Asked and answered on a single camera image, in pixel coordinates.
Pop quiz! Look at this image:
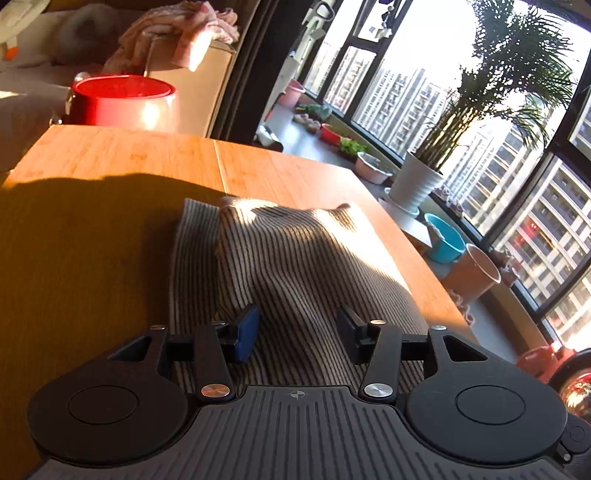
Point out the pink plastic bucket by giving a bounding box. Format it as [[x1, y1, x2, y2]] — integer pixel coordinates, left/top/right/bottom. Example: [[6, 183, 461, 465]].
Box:
[[441, 243, 501, 303]]

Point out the blue plastic basin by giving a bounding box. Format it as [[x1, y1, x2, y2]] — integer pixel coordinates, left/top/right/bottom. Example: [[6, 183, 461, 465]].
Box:
[[425, 213, 466, 264]]

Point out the dark curtain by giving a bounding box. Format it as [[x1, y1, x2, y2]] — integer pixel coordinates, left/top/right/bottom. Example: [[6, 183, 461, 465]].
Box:
[[211, 0, 312, 145]]

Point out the red bowl on floor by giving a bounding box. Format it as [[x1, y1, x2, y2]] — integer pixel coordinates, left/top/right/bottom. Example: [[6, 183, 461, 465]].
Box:
[[318, 123, 342, 147]]

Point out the red round storage container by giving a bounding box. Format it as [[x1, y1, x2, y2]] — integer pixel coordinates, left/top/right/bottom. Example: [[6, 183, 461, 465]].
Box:
[[62, 75, 179, 133]]

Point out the white upright vacuum cleaner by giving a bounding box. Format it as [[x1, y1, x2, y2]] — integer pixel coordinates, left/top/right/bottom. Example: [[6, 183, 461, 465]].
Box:
[[284, 1, 335, 84]]

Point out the white ribbed plant pot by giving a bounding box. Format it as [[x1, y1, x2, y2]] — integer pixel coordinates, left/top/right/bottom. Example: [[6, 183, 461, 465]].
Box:
[[386, 151, 444, 218]]

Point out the small pink basin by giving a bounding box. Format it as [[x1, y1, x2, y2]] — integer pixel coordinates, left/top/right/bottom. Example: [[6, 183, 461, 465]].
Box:
[[277, 79, 305, 109]]

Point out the white goose plush toy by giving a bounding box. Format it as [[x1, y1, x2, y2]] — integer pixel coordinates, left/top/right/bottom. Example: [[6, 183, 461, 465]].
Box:
[[0, 0, 50, 61]]

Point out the grey round cushion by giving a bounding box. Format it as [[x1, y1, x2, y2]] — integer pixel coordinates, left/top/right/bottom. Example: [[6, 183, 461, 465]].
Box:
[[52, 3, 122, 65]]

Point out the pink clothes pile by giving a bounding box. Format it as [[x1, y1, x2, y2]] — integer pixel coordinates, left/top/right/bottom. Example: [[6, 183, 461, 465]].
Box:
[[102, 1, 239, 74]]

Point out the green palm plant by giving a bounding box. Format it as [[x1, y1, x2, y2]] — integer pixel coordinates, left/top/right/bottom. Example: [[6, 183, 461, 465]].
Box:
[[414, 1, 574, 172]]

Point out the beige sofa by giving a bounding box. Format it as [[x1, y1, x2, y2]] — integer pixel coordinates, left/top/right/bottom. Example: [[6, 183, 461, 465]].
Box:
[[0, 0, 236, 172]]

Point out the brown striped knit sweater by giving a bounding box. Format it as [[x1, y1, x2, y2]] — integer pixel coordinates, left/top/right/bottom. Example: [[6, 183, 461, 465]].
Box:
[[169, 197, 428, 389]]

